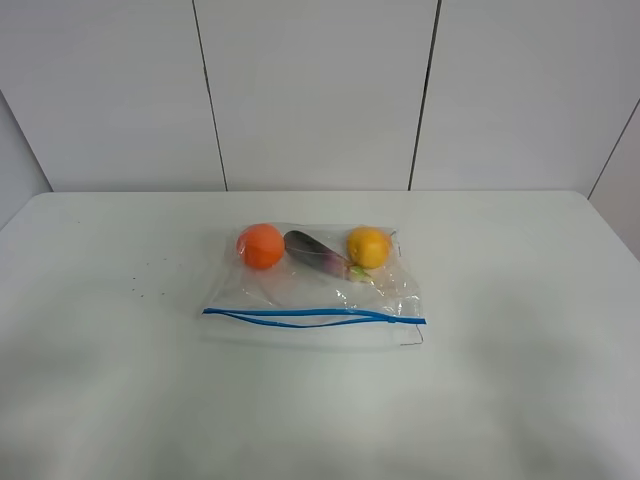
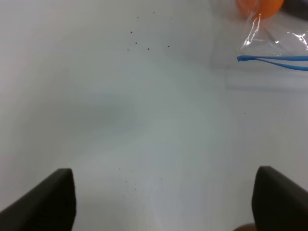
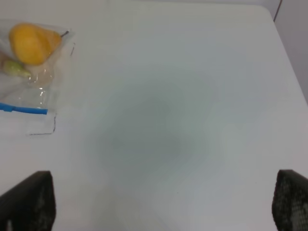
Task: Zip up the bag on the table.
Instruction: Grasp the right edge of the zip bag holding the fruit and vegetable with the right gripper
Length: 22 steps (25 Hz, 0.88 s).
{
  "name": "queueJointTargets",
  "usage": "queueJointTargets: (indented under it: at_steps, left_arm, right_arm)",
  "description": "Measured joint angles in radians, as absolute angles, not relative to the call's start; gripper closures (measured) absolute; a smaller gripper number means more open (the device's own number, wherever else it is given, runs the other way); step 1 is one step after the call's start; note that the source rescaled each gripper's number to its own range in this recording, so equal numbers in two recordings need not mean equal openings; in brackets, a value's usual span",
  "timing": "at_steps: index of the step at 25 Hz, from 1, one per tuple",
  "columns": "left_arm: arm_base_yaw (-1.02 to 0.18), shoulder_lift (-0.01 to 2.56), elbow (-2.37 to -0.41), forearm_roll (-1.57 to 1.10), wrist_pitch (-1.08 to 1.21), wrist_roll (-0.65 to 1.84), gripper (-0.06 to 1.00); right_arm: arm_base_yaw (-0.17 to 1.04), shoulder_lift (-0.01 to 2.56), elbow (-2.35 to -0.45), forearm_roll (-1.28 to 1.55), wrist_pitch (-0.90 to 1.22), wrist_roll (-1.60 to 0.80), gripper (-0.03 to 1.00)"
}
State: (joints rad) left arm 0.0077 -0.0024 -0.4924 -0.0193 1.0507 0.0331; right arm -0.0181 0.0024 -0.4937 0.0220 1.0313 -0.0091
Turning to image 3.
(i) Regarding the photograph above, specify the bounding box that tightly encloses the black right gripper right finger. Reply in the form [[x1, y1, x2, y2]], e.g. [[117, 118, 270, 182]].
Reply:
[[271, 169, 308, 231]]

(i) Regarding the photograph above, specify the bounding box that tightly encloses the yellow toy pear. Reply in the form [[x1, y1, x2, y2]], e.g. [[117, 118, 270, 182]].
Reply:
[[9, 23, 69, 65]]

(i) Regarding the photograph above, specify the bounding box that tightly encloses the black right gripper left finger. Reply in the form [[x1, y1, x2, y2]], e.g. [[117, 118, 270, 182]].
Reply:
[[0, 171, 56, 231]]

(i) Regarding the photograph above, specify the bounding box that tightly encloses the clear zip file bag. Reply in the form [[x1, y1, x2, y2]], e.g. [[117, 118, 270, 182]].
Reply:
[[0, 19, 74, 115]]

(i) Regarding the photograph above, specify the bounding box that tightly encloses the green toy vegetable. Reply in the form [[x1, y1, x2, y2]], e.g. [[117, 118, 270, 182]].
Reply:
[[2, 60, 31, 78]]

